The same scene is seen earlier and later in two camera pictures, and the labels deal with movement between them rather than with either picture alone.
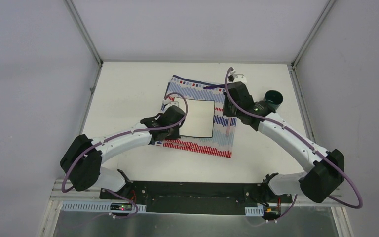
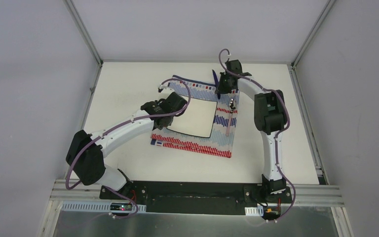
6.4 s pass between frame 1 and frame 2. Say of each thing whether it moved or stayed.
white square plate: stayed
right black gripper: moved
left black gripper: moved
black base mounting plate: stayed
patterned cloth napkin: stayed
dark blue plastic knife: moved
